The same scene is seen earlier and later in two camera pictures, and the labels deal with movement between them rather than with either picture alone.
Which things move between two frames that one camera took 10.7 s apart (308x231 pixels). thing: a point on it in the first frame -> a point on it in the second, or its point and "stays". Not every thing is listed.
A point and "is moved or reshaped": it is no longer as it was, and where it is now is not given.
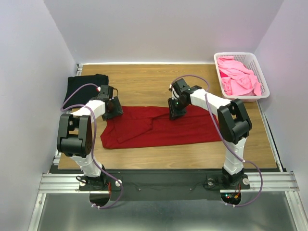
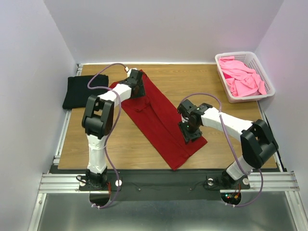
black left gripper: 117,111 -> 141,92
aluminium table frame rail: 52,181 stays
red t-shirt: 144,126 is moved or reshaped
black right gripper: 173,112 -> 186,135
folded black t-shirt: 82,96 stays
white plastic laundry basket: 240,76 stays
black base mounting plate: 164,185 stays
